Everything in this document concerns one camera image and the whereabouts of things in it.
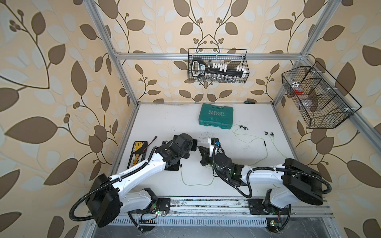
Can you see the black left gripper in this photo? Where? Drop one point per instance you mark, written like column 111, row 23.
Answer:
column 187, row 154

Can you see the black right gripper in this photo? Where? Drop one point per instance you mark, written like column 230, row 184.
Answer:
column 205, row 157

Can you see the blue-edged black smartphone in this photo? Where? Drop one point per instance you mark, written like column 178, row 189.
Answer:
column 194, row 145

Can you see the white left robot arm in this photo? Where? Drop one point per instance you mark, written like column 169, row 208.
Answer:
column 109, row 196

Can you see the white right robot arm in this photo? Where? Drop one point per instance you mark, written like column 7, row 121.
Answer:
column 289, row 182

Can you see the red black battery lead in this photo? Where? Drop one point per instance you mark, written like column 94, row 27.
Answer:
column 150, row 144

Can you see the black yellow battery pack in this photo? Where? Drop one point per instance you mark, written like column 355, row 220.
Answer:
column 138, row 153

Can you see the green plastic tool case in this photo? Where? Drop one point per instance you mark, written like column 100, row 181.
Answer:
column 216, row 116

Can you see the socket wrench set in basket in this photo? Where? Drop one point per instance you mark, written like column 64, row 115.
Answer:
column 204, row 69

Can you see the red item in right basket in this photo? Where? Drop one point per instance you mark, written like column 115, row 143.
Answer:
column 297, row 89

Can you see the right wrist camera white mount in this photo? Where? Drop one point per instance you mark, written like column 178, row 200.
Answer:
column 212, row 143

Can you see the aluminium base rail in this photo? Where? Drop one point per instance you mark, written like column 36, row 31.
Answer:
column 223, row 212

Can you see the black wire basket back wall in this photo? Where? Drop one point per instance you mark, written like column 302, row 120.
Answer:
column 220, row 55

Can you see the black wire basket wall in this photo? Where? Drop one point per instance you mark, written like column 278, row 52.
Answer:
column 326, row 102
column 220, row 55

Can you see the black wire basket right wall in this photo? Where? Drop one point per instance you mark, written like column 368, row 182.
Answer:
column 326, row 102

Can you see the aluminium frame post left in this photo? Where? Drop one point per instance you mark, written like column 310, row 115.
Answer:
column 91, row 8

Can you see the aluminium frame post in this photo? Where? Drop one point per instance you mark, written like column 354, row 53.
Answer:
column 91, row 8
column 323, row 11

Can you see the aluminium frame post right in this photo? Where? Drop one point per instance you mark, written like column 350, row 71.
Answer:
column 323, row 11

